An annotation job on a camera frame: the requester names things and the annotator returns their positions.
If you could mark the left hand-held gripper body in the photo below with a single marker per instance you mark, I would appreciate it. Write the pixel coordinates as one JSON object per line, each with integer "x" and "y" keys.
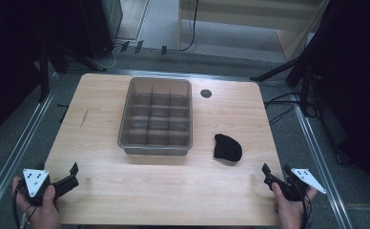
{"x": 62, "y": 186}

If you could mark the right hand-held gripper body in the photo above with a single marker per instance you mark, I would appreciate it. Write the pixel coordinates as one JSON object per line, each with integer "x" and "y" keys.
{"x": 296, "y": 184}

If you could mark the black sock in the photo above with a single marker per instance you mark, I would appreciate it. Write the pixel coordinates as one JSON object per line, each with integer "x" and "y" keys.
{"x": 227, "y": 148}

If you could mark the grey divided storage box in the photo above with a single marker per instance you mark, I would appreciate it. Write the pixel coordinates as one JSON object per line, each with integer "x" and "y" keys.
{"x": 156, "y": 116}

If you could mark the person's right hand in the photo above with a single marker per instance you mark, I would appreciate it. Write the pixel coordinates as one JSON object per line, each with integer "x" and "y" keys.
{"x": 289, "y": 211}

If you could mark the person's left hand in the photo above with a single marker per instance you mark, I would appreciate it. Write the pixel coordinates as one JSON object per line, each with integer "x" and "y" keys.
{"x": 45, "y": 214}

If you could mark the black round table grommet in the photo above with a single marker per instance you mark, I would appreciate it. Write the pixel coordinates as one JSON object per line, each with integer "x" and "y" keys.
{"x": 206, "y": 93}

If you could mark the black tripod stand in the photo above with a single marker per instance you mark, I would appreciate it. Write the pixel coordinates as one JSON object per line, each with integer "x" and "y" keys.
{"x": 300, "y": 68}

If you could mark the black metal stand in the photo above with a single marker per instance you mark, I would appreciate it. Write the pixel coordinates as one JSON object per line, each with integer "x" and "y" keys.
{"x": 62, "y": 58}

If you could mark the small black plug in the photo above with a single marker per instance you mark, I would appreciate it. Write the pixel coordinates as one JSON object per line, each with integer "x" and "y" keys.
{"x": 124, "y": 46}

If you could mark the black cabinet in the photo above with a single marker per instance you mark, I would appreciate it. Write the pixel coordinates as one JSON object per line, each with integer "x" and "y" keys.
{"x": 102, "y": 25}

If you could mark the beige wooden shelf unit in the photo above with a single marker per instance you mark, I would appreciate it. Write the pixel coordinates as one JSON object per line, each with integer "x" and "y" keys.
{"x": 237, "y": 16}

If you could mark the metal floor rail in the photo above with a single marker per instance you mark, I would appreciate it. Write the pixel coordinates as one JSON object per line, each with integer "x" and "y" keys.
{"x": 14, "y": 156}
{"x": 321, "y": 165}

